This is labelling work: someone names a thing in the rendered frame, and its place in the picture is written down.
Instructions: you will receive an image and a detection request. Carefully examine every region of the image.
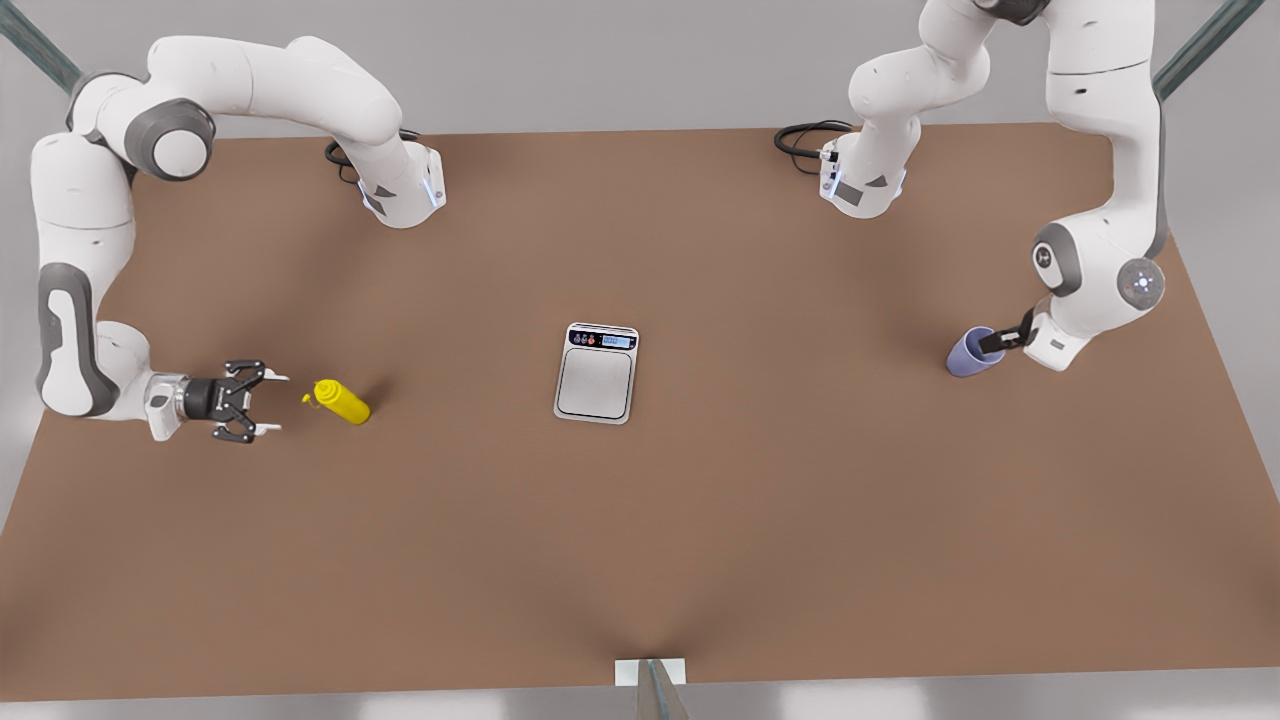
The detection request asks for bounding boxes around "blue-purple cup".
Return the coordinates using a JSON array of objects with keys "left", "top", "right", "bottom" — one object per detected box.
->
[{"left": 945, "top": 326, "right": 1007, "bottom": 380}]

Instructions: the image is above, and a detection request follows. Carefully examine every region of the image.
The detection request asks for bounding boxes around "yellow sauce bottle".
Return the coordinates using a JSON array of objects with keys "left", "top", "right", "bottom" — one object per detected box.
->
[{"left": 301, "top": 378, "right": 373, "bottom": 427}]

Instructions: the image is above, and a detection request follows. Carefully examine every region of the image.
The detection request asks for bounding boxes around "silver kitchen scale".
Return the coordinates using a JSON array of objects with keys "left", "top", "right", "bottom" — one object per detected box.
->
[{"left": 552, "top": 321, "right": 641, "bottom": 427}]

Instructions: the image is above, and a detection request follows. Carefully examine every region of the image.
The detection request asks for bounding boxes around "black cable loop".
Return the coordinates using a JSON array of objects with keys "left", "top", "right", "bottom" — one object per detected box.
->
[
  {"left": 324, "top": 129, "right": 423, "bottom": 187},
  {"left": 773, "top": 120, "right": 857, "bottom": 177}
]

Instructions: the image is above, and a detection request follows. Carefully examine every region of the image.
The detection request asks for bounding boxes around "silver frame post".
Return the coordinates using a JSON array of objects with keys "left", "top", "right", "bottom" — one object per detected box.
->
[
  {"left": 636, "top": 658, "right": 692, "bottom": 720},
  {"left": 1151, "top": 0, "right": 1268, "bottom": 102},
  {"left": 0, "top": 0, "right": 83, "bottom": 94}
]

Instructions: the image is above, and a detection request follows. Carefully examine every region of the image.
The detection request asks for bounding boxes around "white frame post foot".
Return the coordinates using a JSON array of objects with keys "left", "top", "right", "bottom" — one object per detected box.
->
[{"left": 613, "top": 658, "right": 689, "bottom": 688}]

